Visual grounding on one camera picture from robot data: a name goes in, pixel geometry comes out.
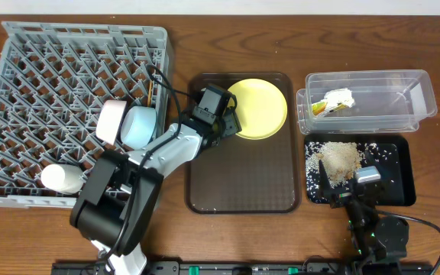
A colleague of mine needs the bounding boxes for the cooked rice pile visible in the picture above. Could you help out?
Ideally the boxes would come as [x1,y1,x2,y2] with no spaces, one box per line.
[305,140,396,192]

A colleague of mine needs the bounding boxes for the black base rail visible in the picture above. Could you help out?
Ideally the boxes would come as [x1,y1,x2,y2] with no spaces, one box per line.
[50,259,435,275]

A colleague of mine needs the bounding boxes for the pink white bowl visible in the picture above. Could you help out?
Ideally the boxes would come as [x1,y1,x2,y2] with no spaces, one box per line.
[95,99,128,145]

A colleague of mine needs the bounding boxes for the yellow round plate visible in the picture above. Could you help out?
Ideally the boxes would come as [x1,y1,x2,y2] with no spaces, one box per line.
[228,79,288,140]

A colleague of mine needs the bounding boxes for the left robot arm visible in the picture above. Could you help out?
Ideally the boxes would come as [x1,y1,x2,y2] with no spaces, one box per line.
[70,84,241,274]

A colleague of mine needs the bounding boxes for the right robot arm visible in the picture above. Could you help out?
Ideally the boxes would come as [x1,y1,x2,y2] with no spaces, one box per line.
[319,161,409,275]

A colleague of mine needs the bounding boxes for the colourful snack wrapper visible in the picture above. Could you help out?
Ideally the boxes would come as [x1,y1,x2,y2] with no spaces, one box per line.
[312,100,345,117]

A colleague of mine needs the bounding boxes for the wooden chopstick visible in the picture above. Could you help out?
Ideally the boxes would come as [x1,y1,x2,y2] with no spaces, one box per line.
[147,80,154,108]

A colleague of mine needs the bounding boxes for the clear plastic waste bin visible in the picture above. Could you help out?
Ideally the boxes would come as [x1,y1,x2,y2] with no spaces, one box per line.
[296,70,438,135]

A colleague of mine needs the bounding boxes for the grey plastic dish rack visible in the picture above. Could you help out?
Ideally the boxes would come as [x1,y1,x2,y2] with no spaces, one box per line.
[0,21,173,209]

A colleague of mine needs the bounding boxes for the light blue bowl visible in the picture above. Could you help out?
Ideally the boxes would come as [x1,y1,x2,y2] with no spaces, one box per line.
[120,106,157,150]

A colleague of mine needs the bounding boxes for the white tissue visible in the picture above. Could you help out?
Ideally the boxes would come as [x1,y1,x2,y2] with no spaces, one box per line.
[324,88,355,111]

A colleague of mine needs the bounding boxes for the black waste tray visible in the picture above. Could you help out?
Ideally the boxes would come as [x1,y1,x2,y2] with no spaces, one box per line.
[304,134,416,206]

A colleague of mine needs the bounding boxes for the white cup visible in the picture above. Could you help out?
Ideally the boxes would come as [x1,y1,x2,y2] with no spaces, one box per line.
[41,163,85,195]

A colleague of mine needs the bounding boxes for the dark brown serving tray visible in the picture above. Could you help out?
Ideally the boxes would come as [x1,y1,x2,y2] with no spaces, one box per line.
[185,73,302,215]

